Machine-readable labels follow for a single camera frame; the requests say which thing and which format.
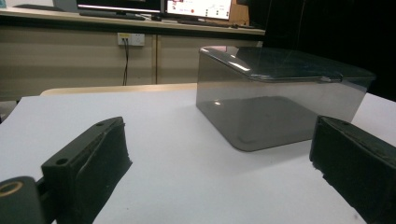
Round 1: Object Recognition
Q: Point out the brown cardboard box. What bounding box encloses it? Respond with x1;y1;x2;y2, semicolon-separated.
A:
229;0;250;27

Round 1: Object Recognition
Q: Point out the black keyboard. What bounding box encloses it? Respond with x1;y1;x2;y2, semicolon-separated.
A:
177;19;239;29
78;9;147;21

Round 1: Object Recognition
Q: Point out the white-screen computer monitor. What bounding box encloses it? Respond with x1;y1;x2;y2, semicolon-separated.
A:
163;0;233;21

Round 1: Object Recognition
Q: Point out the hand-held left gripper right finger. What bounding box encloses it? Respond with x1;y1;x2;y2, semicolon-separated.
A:
308;115;396;224

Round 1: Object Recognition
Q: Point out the long wooden counter desk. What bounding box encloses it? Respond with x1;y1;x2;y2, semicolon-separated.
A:
0;7;266;102

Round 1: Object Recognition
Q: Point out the dark-screen computer monitor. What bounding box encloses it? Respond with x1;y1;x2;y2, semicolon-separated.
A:
76;0;163;15

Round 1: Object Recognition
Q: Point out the black power cable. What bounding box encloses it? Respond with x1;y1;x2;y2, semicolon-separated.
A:
121;38;131;87

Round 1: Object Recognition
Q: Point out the smoky transparent lidded storage box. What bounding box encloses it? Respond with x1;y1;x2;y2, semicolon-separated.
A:
195;45;376;153

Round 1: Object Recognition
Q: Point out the white wall socket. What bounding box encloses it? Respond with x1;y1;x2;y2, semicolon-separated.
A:
117;32;146;48

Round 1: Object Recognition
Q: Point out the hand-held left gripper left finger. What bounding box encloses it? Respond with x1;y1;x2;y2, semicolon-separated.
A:
41;116;134;224

